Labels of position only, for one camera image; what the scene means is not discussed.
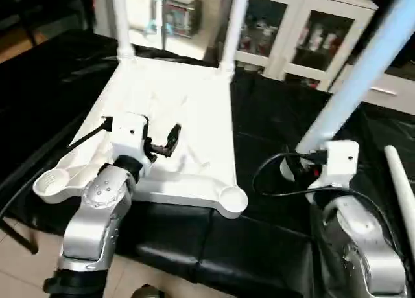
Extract white plastic table top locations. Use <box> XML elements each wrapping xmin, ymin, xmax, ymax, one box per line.
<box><xmin>32</xmin><ymin>52</ymin><xmax>249</xmax><ymax>220</ymax></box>

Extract white plastic table leg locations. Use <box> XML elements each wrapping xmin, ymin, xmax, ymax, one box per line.
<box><xmin>219</xmin><ymin>0</ymin><xmax>251</xmax><ymax>73</ymax></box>
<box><xmin>384</xmin><ymin>146</ymin><xmax>415</xmax><ymax>240</ymax></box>
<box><xmin>280</xmin><ymin>0</ymin><xmax>415</xmax><ymax>182</ymax></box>
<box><xmin>110</xmin><ymin>0</ymin><xmax>137</xmax><ymax>60</ymax></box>

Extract black work mat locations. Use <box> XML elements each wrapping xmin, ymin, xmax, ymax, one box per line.
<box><xmin>0</xmin><ymin>29</ymin><xmax>415</xmax><ymax>298</ymax></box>

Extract white drawer unit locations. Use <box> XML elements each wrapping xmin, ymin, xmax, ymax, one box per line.
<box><xmin>337</xmin><ymin>71</ymin><xmax>415</xmax><ymax>116</ymax></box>

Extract blue grey floor appliance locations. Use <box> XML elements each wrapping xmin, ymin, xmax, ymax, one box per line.
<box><xmin>146</xmin><ymin>0</ymin><xmax>202</xmax><ymax>38</ymax></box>

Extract white glass-door cabinet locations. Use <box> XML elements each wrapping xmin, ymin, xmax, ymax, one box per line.
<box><xmin>233</xmin><ymin>0</ymin><xmax>378</xmax><ymax>91</ymax></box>

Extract black metal bench leg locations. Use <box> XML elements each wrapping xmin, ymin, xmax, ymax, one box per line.
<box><xmin>0</xmin><ymin>220</ymin><xmax>36</xmax><ymax>255</ymax></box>

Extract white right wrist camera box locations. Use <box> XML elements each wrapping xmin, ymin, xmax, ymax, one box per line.
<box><xmin>310</xmin><ymin>140</ymin><xmax>361</xmax><ymax>195</ymax></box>

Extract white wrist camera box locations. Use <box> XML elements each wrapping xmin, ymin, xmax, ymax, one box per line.
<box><xmin>109</xmin><ymin>113</ymin><xmax>156</xmax><ymax>177</ymax></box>
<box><xmin>310</xmin><ymin>140</ymin><xmax>361</xmax><ymax>195</ymax></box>

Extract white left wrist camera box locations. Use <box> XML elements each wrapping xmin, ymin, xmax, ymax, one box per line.
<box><xmin>109</xmin><ymin>113</ymin><xmax>156</xmax><ymax>177</ymax></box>

